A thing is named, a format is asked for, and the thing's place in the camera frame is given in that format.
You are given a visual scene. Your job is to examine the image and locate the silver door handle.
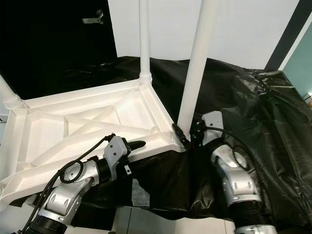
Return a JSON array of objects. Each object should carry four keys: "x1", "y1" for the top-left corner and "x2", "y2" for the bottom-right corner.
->
[{"x1": 83, "y1": 11, "x2": 105, "y2": 25}]

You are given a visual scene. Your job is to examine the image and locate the black plastic cover sheet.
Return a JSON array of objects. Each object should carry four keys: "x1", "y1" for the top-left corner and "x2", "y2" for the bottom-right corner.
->
[{"x1": 58, "y1": 56, "x2": 312, "y2": 230}]

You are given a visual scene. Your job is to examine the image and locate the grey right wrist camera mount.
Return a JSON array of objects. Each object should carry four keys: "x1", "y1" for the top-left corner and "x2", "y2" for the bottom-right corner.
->
[{"x1": 201, "y1": 111, "x2": 224, "y2": 146}]

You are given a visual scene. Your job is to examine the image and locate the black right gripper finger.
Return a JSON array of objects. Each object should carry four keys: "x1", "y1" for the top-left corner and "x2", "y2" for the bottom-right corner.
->
[{"x1": 172, "y1": 123, "x2": 188, "y2": 144}]

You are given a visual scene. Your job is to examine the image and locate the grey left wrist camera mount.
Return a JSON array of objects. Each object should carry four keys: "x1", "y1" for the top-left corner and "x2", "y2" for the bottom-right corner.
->
[{"x1": 102, "y1": 136, "x2": 131, "y2": 178}]

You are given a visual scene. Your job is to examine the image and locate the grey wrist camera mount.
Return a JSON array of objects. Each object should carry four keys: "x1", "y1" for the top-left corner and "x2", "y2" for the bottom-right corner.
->
[
  {"x1": 201, "y1": 111, "x2": 224, "y2": 146},
  {"x1": 102, "y1": 136, "x2": 131, "y2": 178}
]

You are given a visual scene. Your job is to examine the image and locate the teal glass panel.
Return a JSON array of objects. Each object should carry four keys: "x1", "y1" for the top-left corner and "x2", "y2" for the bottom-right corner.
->
[{"x1": 283, "y1": 29, "x2": 312, "y2": 100}]

